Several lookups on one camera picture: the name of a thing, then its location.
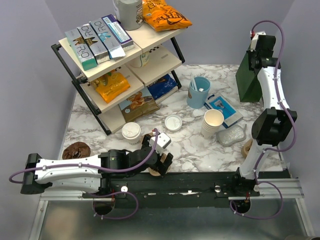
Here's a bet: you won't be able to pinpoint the single brown cup carrier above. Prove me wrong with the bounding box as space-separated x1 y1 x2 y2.
141 132 166 177

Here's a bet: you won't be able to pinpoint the white plastic lid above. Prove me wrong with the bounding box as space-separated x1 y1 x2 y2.
121 122 141 140

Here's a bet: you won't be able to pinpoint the green paper bag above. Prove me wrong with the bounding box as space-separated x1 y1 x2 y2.
235 49 262 103

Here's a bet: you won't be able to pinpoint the brown cardboard cup carrier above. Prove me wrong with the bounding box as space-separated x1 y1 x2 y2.
241 138 253 159

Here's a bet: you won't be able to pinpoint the white paper cup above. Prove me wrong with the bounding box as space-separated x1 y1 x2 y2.
128 137 141 145

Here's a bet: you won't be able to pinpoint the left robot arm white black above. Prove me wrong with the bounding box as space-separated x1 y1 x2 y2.
20 132 173 198

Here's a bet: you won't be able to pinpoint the brown snack bag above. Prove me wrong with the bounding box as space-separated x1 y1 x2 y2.
119 87 160 123

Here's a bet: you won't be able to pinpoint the stack of white paper cups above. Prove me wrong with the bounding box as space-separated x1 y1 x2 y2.
200 109 225 139

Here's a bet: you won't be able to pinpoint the blue snack bag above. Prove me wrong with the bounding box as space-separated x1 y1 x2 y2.
147 74 178 100

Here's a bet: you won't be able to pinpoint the blue razor box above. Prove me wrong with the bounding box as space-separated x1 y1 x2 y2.
204 94 243 129

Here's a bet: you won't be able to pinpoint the yellow snack bag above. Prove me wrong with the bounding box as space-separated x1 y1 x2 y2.
90 70 131 104

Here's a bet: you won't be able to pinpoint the light blue cup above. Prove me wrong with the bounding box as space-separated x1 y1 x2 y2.
186 76 211 109

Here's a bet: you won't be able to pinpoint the white stirrers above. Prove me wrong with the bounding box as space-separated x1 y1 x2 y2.
190 74 204 92

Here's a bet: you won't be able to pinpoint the silver glitter pouch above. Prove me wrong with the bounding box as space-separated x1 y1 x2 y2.
216 124 247 147

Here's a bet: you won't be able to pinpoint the blue RO box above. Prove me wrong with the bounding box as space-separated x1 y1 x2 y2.
89 18 126 60

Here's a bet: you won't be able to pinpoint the brown RO box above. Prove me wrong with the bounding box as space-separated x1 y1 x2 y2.
77 23 110 65

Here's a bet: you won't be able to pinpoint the teal RO box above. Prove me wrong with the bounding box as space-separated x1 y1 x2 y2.
65 28 97 71

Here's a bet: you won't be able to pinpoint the purple white box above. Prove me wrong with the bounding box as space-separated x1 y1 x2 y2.
101 14 135 52

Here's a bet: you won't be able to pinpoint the orange chips bag top shelf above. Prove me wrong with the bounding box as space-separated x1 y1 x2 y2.
142 0 193 32

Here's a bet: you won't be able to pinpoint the grey canister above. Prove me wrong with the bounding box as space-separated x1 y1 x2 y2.
113 0 144 31

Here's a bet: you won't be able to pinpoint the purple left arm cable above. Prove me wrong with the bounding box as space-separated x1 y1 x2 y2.
8 128 160 221

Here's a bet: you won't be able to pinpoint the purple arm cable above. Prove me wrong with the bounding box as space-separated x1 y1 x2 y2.
8 128 160 221
229 20 298 220

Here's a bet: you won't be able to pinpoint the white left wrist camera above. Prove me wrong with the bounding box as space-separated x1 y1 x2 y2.
155 132 171 155

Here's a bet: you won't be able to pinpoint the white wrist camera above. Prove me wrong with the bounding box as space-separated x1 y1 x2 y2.
250 30 266 52
155 132 171 155

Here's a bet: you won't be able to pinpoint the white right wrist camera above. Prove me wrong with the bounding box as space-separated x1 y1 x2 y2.
250 30 266 52

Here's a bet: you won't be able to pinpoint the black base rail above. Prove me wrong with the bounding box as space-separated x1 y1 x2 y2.
82 171 292 210

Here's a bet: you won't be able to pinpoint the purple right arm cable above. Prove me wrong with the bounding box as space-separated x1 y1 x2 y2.
229 20 298 220

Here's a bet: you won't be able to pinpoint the black frame beige shelf rack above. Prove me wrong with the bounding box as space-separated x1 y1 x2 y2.
51 23 185 136

